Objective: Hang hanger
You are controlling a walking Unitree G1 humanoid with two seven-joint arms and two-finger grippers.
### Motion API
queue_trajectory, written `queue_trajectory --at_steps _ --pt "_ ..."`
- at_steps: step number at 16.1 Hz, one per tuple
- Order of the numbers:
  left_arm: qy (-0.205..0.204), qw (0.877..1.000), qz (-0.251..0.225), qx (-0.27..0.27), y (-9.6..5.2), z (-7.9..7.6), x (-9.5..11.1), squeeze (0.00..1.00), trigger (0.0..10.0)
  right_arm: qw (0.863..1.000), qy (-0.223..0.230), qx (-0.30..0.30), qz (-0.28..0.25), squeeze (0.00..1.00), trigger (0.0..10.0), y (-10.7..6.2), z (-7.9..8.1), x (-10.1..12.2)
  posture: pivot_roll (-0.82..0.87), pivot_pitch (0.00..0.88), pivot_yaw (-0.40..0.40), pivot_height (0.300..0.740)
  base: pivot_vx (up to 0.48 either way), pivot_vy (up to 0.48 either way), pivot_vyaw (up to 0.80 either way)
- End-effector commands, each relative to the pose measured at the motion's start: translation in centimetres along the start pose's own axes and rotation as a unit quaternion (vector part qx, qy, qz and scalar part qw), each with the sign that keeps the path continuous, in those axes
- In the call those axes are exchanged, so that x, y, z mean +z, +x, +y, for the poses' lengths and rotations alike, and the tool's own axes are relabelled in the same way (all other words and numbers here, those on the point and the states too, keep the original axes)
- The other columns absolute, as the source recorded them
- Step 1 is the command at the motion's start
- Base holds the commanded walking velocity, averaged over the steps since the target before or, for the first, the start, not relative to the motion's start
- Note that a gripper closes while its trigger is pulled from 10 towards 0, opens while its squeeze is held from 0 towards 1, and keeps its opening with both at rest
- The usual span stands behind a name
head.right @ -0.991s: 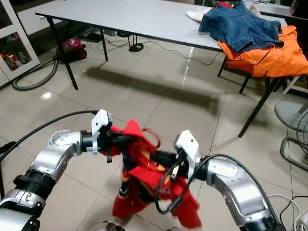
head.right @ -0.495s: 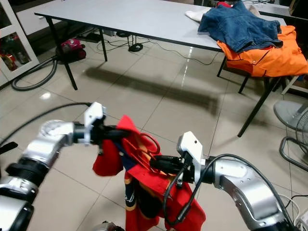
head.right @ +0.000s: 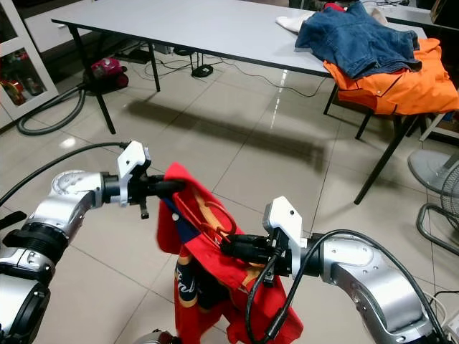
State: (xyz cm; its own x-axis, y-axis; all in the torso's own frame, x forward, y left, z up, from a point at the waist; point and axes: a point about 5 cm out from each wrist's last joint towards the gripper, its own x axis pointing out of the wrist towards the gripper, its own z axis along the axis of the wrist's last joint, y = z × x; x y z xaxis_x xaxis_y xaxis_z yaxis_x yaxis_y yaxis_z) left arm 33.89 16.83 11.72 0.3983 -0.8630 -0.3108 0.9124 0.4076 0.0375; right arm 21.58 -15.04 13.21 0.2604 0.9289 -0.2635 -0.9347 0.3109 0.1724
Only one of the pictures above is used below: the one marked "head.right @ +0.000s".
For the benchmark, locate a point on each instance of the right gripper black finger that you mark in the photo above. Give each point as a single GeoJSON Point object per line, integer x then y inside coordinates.
{"type": "Point", "coordinates": [240, 241]}
{"type": "Point", "coordinates": [240, 254]}

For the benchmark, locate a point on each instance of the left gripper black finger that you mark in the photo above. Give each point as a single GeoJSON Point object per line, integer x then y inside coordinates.
{"type": "Point", "coordinates": [167, 193]}
{"type": "Point", "coordinates": [168, 183]}

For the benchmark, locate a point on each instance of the red plastic clothes hanger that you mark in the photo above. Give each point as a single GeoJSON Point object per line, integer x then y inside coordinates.
{"type": "Point", "coordinates": [233, 218]}

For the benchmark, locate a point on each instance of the red polo shirt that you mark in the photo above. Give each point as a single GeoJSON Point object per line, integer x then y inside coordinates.
{"type": "Point", "coordinates": [208, 301]}

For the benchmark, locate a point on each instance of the blue denim jacket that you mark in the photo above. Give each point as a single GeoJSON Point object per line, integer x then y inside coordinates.
{"type": "Point", "coordinates": [358, 43]}

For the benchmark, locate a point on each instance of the black power strip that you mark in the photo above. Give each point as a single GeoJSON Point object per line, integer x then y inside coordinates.
{"type": "Point", "coordinates": [202, 71]}

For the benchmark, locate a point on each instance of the grey robot left leg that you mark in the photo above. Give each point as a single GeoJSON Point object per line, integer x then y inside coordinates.
{"type": "Point", "coordinates": [154, 337]}

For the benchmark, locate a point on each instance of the pink vacuum cleaner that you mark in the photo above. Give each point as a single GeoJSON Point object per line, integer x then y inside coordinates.
{"type": "Point", "coordinates": [111, 73]}

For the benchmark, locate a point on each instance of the metal clothes rack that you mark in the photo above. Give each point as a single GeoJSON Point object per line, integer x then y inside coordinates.
{"type": "Point", "coordinates": [11, 218]}

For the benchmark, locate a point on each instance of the white table with black legs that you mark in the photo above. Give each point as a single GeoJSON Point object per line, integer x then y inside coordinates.
{"type": "Point", "coordinates": [186, 29]}

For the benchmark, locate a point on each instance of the white glass door cabinet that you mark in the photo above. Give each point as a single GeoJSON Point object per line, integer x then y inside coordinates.
{"type": "Point", "coordinates": [18, 64]}

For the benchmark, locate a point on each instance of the white drawer cabinet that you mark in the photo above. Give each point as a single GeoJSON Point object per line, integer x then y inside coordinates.
{"type": "Point", "coordinates": [57, 25]}

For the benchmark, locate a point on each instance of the orange button shirt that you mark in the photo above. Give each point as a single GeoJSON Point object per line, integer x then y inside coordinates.
{"type": "Point", "coordinates": [394, 93]}

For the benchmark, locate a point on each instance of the cream white cloth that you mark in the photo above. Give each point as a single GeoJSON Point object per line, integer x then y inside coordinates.
{"type": "Point", "coordinates": [292, 24]}

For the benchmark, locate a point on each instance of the red cloth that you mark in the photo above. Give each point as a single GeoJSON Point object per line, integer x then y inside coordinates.
{"type": "Point", "coordinates": [333, 6]}

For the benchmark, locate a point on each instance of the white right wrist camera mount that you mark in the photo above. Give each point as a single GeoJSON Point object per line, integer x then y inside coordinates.
{"type": "Point", "coordinates": [283, 229]}

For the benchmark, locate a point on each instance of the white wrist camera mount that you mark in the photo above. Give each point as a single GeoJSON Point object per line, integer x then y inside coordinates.
{"type": "Point", "coordinates": [283, 229]}
{"type": "Point", "coordinates": [133, 163]}

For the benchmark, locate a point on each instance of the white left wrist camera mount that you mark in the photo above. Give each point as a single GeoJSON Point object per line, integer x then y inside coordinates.
{"type": "Point", "coordinates": [133, 163]}

